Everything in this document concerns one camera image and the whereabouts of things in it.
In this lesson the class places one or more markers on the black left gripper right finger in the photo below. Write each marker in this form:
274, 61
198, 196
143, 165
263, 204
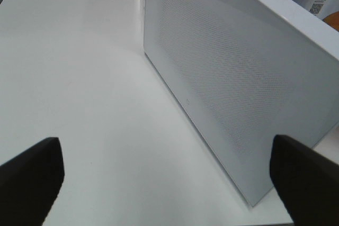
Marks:
306, 182

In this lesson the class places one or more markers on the white microwave door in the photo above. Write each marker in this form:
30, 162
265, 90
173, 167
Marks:
245, 71

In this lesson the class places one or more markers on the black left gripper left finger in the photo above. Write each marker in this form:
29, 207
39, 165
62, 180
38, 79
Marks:
31, 182

